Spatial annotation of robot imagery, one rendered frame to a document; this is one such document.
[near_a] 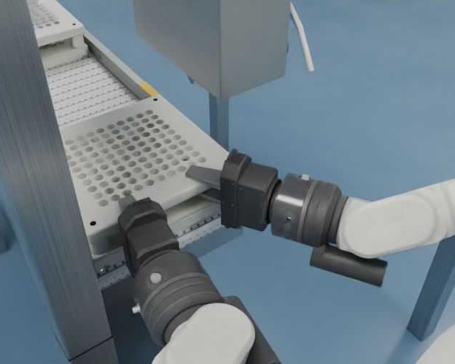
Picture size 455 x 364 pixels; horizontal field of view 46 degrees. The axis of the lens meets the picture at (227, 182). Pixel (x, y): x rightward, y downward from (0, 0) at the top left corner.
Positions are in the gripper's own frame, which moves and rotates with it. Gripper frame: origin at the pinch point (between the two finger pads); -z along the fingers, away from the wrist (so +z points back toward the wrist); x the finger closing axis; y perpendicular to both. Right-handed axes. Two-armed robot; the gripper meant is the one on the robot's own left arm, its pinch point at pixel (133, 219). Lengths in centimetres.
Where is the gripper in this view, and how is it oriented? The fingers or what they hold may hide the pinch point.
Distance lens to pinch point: 72.7
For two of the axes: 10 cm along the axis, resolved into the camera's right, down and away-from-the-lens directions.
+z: 4.6, 5.8, -6.7
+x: 0.0, 7.5, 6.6
